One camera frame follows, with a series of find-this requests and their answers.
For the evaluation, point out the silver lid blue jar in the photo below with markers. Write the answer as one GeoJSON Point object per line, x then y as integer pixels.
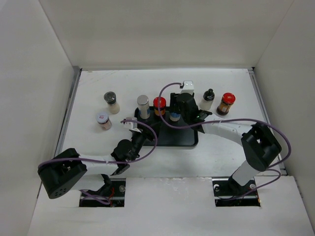
{"type": "Point", "coordinates": [143, 106]}

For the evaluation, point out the black cap white bottle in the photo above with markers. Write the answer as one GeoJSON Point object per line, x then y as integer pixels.
{"type": "Point", "coordinates": [207, 99]}

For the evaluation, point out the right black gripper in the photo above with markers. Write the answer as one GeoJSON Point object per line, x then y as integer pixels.
{"type": "Point", "coordinates": [173, 101]}

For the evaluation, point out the red lid jar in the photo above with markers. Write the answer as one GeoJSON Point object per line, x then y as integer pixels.
{"type": "Point", "coordinates": [227, 101]}
{"type": "Point", "coordinates": [159, 106]}

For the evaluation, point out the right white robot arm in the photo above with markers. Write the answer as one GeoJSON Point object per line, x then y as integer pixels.
{"type": "Point", "coordinates": [259, 144]}

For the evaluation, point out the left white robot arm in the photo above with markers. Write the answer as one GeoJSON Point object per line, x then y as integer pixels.
{"type": "Point", "coordinates": [64, 171]}

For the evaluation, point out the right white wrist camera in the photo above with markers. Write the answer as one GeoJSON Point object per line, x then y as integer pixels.
{"type": "Point", "coordinates": [187, 87]}

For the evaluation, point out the black plastic tray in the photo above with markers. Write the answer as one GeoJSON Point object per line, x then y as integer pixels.
{"type": "Point", "coordinates": [167, 136]}

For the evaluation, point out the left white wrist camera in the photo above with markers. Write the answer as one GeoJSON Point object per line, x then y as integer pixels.
{"type": "Point", "coordinates": [130, 123]}

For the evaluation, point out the grey lid salt shaker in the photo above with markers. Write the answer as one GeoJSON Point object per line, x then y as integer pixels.
{"type": "Point", "coordinates": [111, 100]}

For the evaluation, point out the white lid spice jar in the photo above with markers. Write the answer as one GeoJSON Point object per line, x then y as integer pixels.
{"type": "Point", "coordinates": [103, 120]}

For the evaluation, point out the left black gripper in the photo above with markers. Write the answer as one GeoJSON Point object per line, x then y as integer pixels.
{"type": "Point", "coordinates": [149, 134]}

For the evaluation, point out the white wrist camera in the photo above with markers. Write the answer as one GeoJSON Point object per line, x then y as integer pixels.
{"type": "Point", "coordinates": [187, 87]}
{"type": "Point", "coordinates": [130, 123]}

